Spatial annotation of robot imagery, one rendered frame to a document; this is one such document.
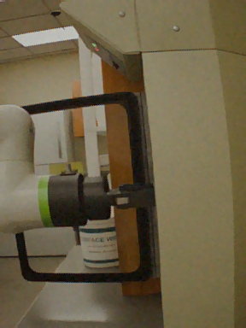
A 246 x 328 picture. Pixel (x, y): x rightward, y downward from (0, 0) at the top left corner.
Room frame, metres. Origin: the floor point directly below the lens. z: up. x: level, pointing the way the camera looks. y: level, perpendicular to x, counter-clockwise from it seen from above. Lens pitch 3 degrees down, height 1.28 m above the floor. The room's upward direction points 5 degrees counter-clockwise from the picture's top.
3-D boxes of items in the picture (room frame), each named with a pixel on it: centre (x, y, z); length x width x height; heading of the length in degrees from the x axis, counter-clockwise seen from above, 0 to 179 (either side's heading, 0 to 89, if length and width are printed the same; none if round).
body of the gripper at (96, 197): (0.81, 0.02, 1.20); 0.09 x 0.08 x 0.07; 87
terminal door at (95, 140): (0.99, 0.11, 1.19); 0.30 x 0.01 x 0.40; 79
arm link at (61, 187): (0.81, 0.10, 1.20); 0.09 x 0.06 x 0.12; 177
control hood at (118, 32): (0.81, 0.01, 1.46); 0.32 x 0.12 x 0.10; 177
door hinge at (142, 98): (0.96, -0.05, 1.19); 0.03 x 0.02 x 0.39; 177
